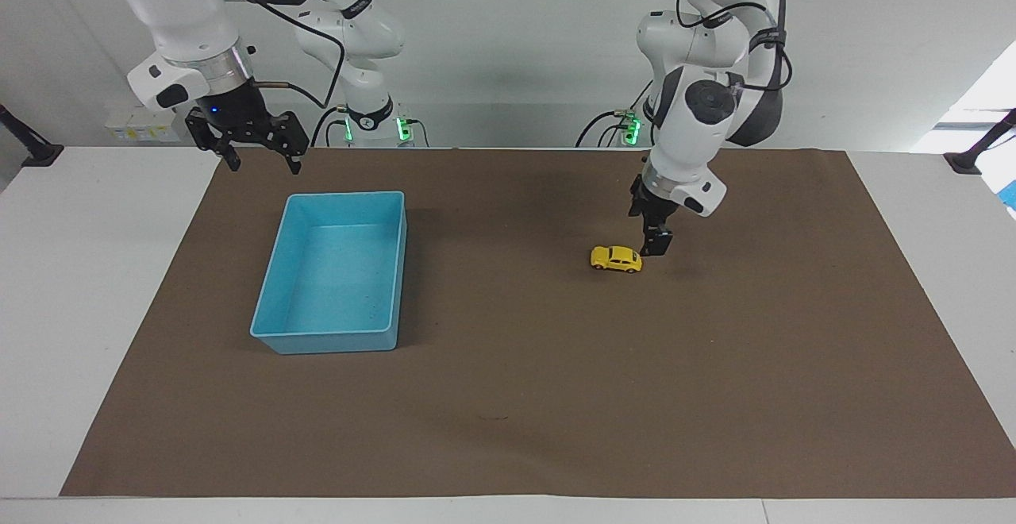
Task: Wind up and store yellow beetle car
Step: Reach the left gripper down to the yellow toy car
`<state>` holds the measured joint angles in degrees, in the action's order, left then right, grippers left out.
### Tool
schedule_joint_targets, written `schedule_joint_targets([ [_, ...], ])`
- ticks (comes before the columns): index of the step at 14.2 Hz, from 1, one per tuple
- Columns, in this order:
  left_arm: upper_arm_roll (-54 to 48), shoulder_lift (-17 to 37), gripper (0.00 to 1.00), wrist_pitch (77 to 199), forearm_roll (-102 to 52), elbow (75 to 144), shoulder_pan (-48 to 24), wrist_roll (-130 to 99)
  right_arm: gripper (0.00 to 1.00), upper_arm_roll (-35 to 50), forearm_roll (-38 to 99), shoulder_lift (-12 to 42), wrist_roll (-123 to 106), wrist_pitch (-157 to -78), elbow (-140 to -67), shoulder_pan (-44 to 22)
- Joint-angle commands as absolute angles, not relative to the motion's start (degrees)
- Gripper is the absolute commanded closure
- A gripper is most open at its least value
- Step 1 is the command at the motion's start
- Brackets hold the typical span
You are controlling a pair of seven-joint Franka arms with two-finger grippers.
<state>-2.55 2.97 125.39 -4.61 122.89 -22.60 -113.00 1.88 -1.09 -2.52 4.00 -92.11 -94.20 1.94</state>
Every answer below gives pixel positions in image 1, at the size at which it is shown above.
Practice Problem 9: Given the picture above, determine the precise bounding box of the light blue plastic bin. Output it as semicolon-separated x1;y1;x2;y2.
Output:
249;191;409;356

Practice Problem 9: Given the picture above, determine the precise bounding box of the black stand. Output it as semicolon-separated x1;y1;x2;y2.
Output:
0;103;65;168
942;108;1016;175

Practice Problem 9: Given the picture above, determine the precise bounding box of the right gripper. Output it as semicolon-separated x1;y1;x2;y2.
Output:
185;79;310;176

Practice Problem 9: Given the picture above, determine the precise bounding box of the yellow toy beetle car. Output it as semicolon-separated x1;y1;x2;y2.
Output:
589;245;644;274

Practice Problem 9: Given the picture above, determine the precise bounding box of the black cable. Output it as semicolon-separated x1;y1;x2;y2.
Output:
208;0;348;110
575;79;655;148
310;106;348;148
675;0;794;93

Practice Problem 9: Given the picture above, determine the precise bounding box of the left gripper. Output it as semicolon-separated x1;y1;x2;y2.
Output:
629;174;680;228

